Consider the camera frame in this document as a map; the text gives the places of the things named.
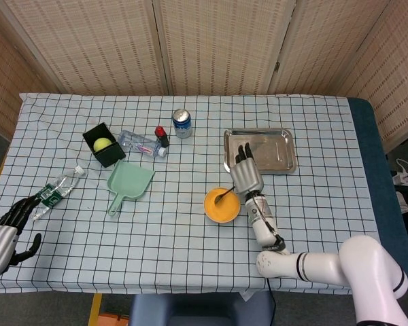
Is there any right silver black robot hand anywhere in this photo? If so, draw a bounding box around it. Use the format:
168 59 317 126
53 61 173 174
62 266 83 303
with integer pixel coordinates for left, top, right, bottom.
230 142 265 196

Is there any black spoon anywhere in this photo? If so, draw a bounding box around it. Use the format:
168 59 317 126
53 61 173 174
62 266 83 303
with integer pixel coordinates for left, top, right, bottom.
214 185 236 204

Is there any orange bowl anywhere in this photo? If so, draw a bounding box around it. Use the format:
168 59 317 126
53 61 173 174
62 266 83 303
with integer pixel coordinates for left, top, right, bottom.
203 187 241 224

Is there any stainless steel tray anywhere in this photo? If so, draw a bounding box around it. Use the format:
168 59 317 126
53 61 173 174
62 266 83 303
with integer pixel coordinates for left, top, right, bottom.
223 128 298 175

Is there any blue drink can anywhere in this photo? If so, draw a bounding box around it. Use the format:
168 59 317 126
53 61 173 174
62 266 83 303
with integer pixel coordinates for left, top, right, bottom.
171 108 193 139

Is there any dark sauce bottle red cap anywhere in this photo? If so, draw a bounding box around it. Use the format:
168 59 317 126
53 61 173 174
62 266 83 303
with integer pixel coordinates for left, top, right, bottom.
155 126 171 149

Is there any clear bottle green label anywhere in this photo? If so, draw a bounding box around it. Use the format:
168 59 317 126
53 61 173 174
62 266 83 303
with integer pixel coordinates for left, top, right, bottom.
30 165 86 221

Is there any blue checked tablecloth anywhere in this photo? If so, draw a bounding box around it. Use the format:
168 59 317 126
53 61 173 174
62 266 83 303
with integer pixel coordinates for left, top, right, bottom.
0 93 392 295

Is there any clear bottle pink label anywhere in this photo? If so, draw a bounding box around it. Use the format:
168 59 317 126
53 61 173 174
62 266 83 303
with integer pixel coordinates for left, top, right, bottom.
117 129 168 158

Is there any green plastic dustpan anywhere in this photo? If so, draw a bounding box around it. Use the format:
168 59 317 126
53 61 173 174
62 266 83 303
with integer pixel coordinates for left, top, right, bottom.
107 159 156 218

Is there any dark blue padded table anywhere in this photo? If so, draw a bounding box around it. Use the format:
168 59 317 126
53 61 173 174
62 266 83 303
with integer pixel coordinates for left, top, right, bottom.
346 97 408 291

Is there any orange box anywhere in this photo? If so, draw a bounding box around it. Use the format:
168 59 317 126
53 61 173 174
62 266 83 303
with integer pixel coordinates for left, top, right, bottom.
97 314 130 326

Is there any black square box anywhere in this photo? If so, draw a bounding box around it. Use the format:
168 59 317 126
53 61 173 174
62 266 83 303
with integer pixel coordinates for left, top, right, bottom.
82 122 127 168

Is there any woven folding screen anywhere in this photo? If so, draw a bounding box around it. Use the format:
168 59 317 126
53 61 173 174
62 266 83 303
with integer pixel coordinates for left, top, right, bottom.
0 0 408 153

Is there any blue padded seat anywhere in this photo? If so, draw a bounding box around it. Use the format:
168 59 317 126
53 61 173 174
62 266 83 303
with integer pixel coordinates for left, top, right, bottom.
129 291 275 326

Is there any yellow-green tennis ball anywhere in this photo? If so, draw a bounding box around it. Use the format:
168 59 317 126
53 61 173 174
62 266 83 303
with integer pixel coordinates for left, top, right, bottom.
93 137 112 153

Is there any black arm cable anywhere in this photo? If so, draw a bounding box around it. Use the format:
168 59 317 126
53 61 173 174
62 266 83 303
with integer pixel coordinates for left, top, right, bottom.
265 277 277 326

